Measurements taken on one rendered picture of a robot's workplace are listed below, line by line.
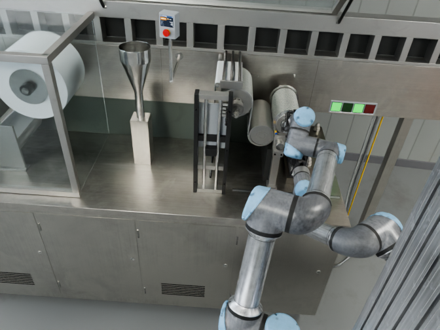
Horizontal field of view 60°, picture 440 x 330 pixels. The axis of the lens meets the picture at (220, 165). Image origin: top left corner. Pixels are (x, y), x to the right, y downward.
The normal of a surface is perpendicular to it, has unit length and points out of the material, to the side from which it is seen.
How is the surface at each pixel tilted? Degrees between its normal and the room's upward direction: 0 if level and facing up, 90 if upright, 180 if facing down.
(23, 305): 0
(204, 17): 90
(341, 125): 90
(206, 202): 0
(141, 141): 90
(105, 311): 0
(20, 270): 90
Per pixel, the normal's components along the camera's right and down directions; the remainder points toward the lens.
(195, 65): -0.04, 0.61
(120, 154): 0.05, -0.79
